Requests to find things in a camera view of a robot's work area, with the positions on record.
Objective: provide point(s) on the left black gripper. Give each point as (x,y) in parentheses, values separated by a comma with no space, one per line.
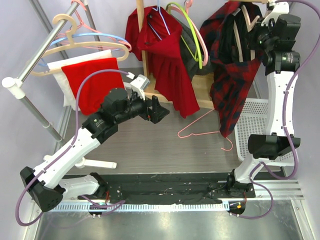
(157,112)

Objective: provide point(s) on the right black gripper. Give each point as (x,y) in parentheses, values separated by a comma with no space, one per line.
(252,35)

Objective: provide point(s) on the beige wooden hanger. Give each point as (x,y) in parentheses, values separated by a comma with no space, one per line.
(70,19)
(244,19)

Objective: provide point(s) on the red plaid garment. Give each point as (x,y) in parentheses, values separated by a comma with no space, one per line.
(232,80)

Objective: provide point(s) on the dark red skirt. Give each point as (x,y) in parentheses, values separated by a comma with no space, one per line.
(164,61)

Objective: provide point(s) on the grey dotted garment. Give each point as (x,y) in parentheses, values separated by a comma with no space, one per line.
(191,66)

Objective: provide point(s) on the white plastic laundry basket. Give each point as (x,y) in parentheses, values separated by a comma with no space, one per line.
(252,121)

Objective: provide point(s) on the blue wire hanger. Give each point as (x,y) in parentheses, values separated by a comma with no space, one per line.
(157,23)

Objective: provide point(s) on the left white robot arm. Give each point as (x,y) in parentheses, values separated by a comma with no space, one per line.
(45,183)

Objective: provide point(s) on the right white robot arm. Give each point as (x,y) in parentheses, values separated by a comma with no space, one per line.
(278,139)

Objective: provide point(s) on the green hanger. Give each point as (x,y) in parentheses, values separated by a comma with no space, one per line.
(190,38)

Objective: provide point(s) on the blue hanger left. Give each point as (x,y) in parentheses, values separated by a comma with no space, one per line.
(67,43)

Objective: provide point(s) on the wooden clothes rack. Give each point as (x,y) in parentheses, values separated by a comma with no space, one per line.
(201,83)

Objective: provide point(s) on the bright red hung garment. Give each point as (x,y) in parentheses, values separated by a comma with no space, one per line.
(97,87)

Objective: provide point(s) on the white hung cloth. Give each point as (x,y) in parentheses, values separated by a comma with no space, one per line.
(60,77)

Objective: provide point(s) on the metal clothes rack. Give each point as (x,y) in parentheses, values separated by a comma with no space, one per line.
(14,84)

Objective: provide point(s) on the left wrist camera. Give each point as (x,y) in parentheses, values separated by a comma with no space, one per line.
(138,84)

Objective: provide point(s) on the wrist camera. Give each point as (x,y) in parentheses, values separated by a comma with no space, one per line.
(274,10)
(138,84)

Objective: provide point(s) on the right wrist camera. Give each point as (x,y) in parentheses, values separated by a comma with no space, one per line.
(274,10)

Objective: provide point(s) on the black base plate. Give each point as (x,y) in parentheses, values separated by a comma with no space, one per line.
(172,188)

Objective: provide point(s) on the white cable duct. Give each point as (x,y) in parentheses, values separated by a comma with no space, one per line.
(86,206)

